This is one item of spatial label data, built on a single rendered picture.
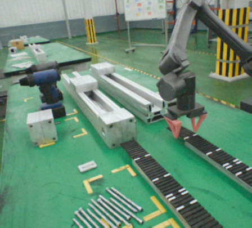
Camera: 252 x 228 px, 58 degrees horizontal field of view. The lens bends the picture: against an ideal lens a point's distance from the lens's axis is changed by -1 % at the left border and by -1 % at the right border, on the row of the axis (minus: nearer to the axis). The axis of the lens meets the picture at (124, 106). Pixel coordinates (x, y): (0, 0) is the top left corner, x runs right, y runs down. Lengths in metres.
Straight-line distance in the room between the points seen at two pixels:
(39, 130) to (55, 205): 0.33
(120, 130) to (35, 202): 0.33
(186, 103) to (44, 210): 0.48
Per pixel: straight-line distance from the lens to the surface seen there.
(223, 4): 4.22
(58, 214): 0.61
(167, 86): 0.64
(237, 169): 0.65
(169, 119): 0.73
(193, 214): 0.52
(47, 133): 0.88
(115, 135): 0.76
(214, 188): 0.63
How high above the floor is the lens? 1.20
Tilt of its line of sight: 22 degrees down
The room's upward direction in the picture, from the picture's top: 6 degrees counter-clockwise
